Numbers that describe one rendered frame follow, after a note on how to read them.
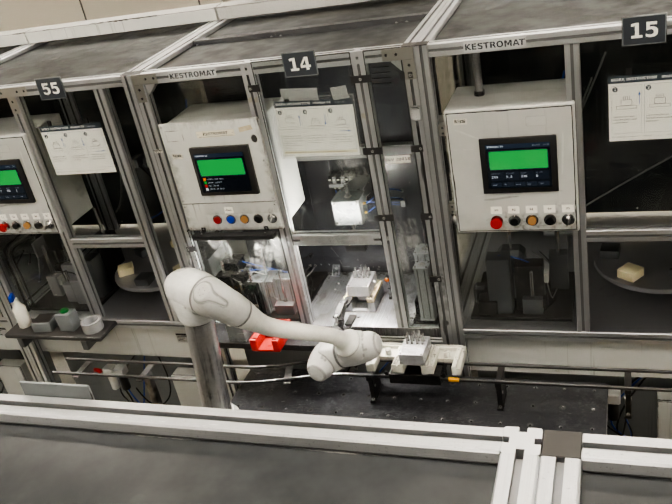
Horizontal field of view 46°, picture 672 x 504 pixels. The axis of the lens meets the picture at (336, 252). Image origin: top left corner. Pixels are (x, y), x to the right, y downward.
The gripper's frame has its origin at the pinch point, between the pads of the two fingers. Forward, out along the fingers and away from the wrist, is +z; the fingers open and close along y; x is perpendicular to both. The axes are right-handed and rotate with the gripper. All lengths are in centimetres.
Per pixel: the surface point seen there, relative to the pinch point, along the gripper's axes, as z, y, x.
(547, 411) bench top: -16, -33, -76
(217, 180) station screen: 0, 59, 43
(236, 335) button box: -10.8, -6.4, 47.5
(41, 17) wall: 360, 69, 392
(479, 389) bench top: -5, -33, -49
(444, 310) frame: 3.6, -2.0, -37.7
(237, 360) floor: 92, -101, 119
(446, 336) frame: 3.5, -14.3, -37.0
